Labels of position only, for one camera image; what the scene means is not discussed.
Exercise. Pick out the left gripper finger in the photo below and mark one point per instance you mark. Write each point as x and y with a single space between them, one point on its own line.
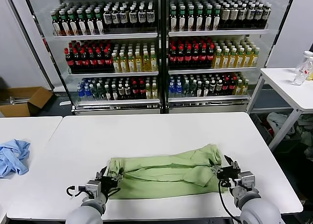
119 177
100 175

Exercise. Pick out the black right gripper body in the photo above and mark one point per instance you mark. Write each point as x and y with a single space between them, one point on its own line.
228 173

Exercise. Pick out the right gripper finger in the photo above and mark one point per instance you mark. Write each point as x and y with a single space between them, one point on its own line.
216 169
234 164

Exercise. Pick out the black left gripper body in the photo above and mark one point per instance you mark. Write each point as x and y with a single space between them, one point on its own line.
108 183

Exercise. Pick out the light green t-shirt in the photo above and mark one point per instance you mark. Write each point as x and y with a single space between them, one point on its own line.
159 175

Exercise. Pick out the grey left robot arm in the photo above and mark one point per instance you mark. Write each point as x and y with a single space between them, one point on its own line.
85 213

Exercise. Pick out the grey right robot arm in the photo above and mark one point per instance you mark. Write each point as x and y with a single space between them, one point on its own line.
259 209

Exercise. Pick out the pale grey clothes pile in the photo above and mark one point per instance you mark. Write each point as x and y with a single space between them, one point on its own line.
305 126

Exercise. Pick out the black plastic crate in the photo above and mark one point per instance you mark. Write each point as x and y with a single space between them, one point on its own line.
261 126

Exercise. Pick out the white crumpled cloth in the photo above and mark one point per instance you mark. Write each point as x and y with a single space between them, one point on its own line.
278 121

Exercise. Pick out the dark drink bottle white cap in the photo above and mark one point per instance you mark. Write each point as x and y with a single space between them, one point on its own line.
212 88
114 92
128 92
206 89
219 88
107 93
199 89
121 92

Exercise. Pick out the red-capped cola bottle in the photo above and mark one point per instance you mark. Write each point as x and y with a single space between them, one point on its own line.
210 57
100 61
195 58
141 90
188 59
203 58
226 87
92 61
232 86
173 59
134 90
84 61
107 61
69 61
180 59
76 61

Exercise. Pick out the white paper sheet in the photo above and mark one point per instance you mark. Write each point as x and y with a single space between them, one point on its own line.
64 103

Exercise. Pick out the green-tinted clear bottle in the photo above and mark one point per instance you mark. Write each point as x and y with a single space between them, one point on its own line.
94 93
186 89
193 89
100 93

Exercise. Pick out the blue-labelled water bottle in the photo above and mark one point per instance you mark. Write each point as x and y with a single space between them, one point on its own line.
80 93
179 90
87 93
172 90

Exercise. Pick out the crumpled light blue cloth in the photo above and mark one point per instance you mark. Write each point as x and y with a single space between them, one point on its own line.
14 155

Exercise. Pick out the white side table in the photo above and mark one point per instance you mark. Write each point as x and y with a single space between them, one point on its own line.
278 82

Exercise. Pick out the open cardboard box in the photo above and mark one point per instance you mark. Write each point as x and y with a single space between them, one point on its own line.
36 96

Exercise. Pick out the yellow juice bottle green cap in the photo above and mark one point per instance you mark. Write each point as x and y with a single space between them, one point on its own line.
224 61
138 64
239 60
146 64
116 65
247 59
131 65
231 60
254 59
216 61
123 65
153 63

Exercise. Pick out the metal rods bundle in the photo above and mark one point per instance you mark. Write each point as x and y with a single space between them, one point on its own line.
19 99

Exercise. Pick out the clear plastic bottle white cap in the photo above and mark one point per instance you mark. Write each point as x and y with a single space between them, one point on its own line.
302 70

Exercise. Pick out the yellowish plastic bottle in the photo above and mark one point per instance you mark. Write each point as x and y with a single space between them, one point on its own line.
310 76

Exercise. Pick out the grey beverage shelf unit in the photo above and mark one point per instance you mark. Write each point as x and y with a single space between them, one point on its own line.
215 32
110 35

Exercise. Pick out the dark bottle beige label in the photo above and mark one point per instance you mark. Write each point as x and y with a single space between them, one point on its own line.
225 15
267 13
242 14
259 13
233 15
250 14

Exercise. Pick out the dark bottle black white label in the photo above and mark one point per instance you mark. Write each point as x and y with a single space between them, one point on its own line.
107 18
124 17
151 16
133 17
116 18
142 16

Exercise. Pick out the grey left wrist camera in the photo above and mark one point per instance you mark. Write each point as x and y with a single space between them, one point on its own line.
93 188

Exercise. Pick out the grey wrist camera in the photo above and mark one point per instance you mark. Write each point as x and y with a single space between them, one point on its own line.
246 181
93 188

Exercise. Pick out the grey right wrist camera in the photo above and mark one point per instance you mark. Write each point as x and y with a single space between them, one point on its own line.
246 181

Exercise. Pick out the glass door black frame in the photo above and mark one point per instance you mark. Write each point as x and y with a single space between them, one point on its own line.
49 26
274 26

